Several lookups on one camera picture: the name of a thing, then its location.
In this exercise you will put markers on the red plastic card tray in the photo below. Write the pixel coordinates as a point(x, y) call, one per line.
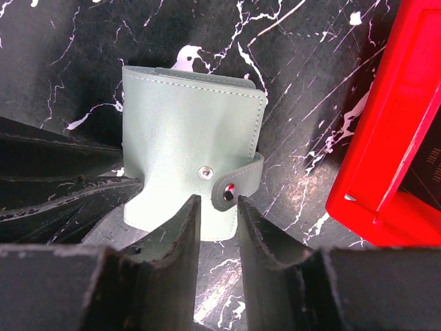
point(400, 108)

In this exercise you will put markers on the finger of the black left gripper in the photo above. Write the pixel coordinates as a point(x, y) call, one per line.
point(55, 189)

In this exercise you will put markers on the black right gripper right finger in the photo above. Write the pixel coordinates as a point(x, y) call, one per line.
point(289, 286)

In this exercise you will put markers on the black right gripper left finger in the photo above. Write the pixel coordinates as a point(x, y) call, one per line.
point(150, 285)

